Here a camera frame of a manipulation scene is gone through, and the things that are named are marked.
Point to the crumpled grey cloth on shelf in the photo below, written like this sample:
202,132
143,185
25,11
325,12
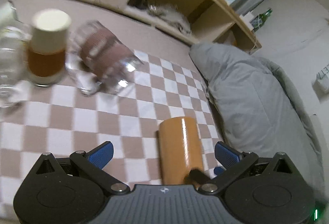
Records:
170,15

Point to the clear glass mug brown sleeve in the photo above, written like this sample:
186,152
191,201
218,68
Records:
96,60

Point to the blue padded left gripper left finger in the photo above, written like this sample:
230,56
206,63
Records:
91,164

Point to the white and brown paper cup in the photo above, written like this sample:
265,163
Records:
46,49

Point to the white hanging bag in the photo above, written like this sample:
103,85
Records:
321,83

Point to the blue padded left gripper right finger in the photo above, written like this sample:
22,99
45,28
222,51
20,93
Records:
234,163

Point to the grey duvet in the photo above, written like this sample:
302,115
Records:
261,110

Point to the brown white checkered cloth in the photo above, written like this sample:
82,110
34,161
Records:
60,120

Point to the white charger block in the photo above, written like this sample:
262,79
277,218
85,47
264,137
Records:
247,19

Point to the cream white tumbler cup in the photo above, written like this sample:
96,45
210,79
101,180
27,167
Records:
8,13

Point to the tan bamboo cylinder cup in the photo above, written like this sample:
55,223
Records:
180,150

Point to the clear ribbed stemmed glass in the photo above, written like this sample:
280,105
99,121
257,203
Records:
14,39

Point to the green glass bottle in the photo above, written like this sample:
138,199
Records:
260,19

